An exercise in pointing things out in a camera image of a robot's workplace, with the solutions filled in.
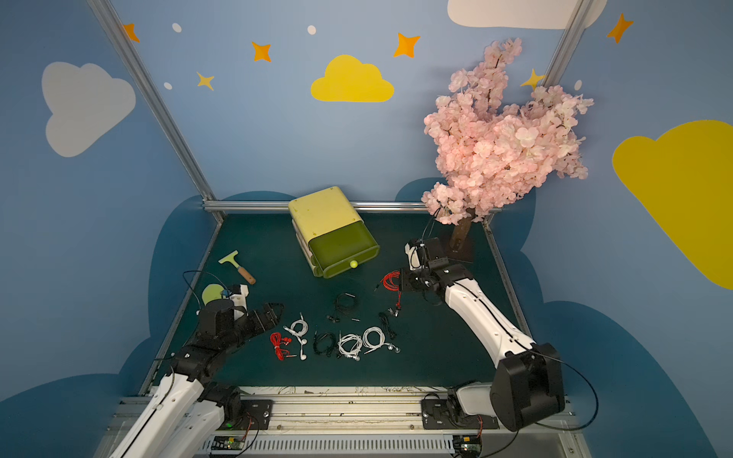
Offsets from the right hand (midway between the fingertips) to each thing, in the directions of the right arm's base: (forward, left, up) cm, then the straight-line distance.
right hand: (405, 275), depth 85 cm
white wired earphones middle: (-19, +14, -13) cm, 27 cm away
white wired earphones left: (-15, +32, -14) cm, 38 cm away
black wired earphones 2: (-15, +27, -15) cm, 35 cm away
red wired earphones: (-3, +4, 0) cm, 5 cm away
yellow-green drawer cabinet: (+9, +23, +5) cm, 25 cm away
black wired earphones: (-3, +19, -15) cm, 24 cm away
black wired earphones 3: (-9, +6, -14) cm, 17 cm away
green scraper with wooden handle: (+6, +58, -12) cm, 59 cm away
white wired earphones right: (-16, +7, -14) cm, 22 cm away
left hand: (-12, +38, -1) cm, 40 cm away
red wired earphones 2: (-18, +39, -13) cm, 44 cm away
